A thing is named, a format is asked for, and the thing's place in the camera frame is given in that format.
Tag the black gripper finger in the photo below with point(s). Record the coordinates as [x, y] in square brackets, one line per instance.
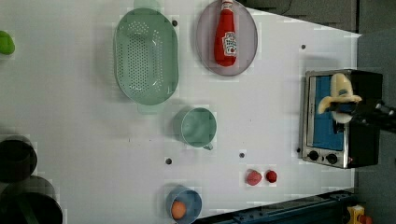
[343, 107]

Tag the small red plush berry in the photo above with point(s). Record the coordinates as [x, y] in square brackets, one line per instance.
[271, 176]

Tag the red plush ketchup bottle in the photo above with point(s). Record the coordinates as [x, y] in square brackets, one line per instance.
[225, 45]

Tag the black round container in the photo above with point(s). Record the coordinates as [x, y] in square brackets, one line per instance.
[18, 159]

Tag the green perforated colander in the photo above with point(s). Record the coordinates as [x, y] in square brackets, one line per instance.
[145, 50]

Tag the blue metal table frame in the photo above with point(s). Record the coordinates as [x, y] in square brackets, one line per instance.
[326, 208]

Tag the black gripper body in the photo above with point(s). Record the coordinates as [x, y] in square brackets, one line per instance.
[381, 116]

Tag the green mug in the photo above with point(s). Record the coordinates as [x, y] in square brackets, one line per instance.
[195, 126]

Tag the black round bin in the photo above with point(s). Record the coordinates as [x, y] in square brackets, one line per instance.
[30, 201]

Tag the grey round plate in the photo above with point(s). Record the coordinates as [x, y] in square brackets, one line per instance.
[246, 36]

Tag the yellow plush peeled banana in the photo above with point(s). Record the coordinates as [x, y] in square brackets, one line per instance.
[341, 93]

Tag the brown egg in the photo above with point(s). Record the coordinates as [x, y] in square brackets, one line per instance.
[178, 210]

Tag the pink plush strawberry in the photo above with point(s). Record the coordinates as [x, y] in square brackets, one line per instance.
[253, 178]

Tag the blue bowl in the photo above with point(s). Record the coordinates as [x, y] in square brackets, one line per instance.
[188, 196]

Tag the silver toaster oven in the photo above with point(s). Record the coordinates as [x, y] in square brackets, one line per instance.
[332, 138]

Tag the yellow red object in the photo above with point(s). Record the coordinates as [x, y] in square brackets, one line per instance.
[358, 216]

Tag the green plush fruit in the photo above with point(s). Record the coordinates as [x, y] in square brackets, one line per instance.
[7, 45]

